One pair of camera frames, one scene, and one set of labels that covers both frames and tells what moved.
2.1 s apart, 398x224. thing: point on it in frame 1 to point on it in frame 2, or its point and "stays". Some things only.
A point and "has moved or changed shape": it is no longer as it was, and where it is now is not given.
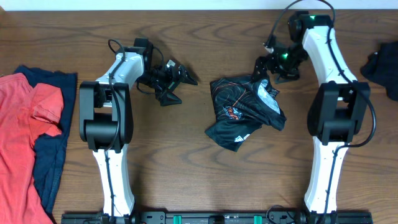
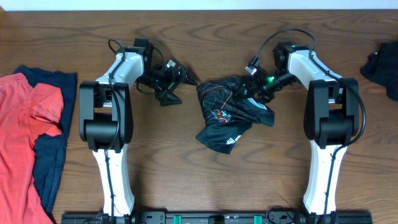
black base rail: (217, 217) stays
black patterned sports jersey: (242, 104) has moved or changed shape
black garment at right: (381, 67) stays
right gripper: (262, 63) to (255, 80)
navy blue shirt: (50, 150) stays
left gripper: (172, 83) stays
